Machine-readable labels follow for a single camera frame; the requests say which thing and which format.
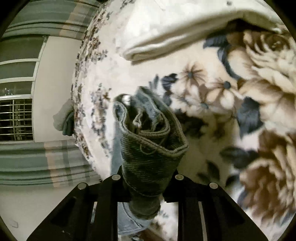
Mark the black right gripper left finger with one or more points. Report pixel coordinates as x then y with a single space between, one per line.
88 212

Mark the window with white frame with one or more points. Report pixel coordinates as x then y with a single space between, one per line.
20 59

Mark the folded grey green clothes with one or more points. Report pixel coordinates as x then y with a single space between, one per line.
64 119

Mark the floral bed blanket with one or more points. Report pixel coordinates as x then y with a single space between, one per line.
233 92

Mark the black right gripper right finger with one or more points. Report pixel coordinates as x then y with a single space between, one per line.
207 212

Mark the blue denim pants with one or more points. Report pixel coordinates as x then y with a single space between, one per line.
148 146

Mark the folded white cloth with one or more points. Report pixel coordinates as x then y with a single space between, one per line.
157 27

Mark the striped grey curtain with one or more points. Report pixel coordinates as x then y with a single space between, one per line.
51 158

